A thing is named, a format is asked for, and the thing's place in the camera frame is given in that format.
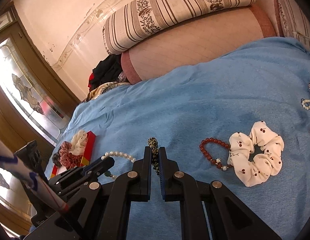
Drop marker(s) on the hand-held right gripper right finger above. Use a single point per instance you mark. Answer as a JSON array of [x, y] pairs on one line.
[[167, 180]]

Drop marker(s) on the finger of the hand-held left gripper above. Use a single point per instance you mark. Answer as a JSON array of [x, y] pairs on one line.
[[99, 164], [74, 180]]

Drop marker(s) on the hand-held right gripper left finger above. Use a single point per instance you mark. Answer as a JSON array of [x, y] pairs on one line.
[[142, 180]]

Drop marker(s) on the red box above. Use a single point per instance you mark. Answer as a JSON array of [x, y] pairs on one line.
[[89, 146]]

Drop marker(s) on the red polka dot scrunchie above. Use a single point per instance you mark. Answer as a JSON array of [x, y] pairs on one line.
[[69, 155]]

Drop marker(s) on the cream sheer scrunchie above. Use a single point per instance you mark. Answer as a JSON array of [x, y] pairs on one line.
[[78, 140]]

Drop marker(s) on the white rod with blue marks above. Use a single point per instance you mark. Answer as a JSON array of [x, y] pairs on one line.
[[22, 172]]

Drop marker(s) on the dark shiny hair clip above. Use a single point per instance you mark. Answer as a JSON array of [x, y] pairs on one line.
[[56, 158]]

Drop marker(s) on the wooden door with stained glass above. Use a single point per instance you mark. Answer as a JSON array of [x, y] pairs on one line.
[[24, 92]]

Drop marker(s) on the gold patterned scarf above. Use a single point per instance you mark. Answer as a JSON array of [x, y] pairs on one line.
[[107, 88]]

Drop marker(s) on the white cherry print scrunchie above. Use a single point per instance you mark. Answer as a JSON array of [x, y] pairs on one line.
[[245, 170]]

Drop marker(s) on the light blue blanket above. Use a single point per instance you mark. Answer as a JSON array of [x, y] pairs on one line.
[[195, 92]]

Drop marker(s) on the dark clothes pile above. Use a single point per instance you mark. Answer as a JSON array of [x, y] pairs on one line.
[[107, 70]]

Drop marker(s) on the pink bolster pillow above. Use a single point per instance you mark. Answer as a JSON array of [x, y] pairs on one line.
[[195, 40]]

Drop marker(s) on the striped floral pillow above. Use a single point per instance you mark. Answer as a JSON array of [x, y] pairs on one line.
[[180, 10]]

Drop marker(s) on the striped floral cushion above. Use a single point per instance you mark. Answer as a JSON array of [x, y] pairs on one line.
[[295, 12]]

